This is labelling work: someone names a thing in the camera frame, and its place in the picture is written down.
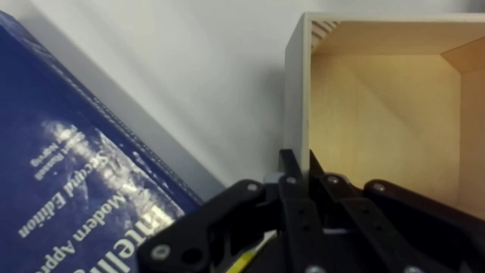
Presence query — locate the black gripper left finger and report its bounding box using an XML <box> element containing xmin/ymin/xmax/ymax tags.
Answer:
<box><xmin>135</xmin><ymin>146</ymin><xmax>326</xmax><ymax>273</ymax></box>

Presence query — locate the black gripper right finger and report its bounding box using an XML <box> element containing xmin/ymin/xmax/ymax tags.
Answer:
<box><xmin>308</xmin><ymin>148</ymin><xmax>485</xmax><ymax>273</ymax></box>

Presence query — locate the small wooden box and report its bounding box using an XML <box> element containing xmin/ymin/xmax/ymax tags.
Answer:
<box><xmin>282</xmin><ymin>10</ymin><xmax>485</xmax><ymax>221</ymax></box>

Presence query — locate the blue hardcover book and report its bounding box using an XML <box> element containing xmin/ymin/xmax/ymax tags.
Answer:
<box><xmin>0</xmin><ymin>8</ymin><xmax>212</xmax><ymax>273</ymax></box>

